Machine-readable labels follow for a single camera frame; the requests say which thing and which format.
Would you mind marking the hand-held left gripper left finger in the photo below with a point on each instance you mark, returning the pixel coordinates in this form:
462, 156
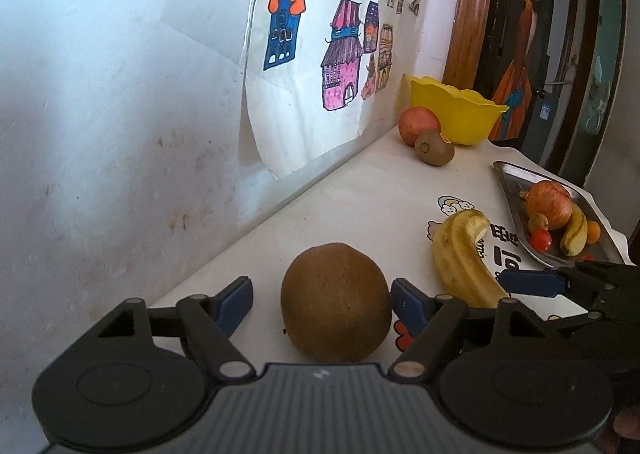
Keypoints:
235, 301

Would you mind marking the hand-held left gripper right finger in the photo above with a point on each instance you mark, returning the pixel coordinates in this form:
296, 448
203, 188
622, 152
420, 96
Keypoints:
407, 306

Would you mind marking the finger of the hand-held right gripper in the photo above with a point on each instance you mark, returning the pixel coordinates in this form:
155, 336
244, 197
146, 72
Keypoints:
585, 323
530, 282

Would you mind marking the red cherry tomato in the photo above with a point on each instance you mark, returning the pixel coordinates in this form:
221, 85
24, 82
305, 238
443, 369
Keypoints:
541, 240

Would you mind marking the small round brown fruit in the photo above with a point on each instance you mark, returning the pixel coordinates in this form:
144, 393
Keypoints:
538, 222

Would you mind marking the small spotted banana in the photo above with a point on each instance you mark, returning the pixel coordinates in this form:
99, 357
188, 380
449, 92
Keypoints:
575, 234

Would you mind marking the large yellow banana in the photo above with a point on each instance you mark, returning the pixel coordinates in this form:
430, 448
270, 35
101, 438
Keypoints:
460, 259

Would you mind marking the large brown kiwi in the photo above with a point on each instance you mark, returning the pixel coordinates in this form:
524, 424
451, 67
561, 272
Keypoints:
336, 304

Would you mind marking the metal tray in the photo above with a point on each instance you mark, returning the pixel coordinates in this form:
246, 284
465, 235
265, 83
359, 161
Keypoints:
512, 189

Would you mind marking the red-orange apple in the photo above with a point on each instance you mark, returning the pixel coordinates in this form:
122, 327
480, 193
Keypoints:
549, 204

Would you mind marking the small orange citrus fruit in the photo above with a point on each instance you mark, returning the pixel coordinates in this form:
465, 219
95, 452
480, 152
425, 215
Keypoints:
594, 232

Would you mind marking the white printed tablecloth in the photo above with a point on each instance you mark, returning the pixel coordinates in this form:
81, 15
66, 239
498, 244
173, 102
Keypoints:
350, 194

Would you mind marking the small kiwi with sticker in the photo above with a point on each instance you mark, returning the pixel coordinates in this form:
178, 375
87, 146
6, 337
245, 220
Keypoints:
435, 149

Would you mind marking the yellow plastic bowl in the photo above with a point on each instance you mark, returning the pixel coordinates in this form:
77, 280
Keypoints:
460, 119

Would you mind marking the dark red apple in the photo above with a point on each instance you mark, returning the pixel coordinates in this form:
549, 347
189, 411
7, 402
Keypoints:
417, 124

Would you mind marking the coloured houses drawing sheet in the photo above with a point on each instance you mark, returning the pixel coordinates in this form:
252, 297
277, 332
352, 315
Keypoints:
300, 109

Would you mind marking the dark brown door frame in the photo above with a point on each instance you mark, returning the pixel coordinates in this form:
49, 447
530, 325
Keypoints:
590, 59

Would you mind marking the dark figure wall poster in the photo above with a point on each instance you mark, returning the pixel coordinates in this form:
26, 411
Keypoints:
520, 34

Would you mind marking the light wooden door frame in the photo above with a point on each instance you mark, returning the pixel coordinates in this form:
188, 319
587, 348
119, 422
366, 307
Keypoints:
467, 9

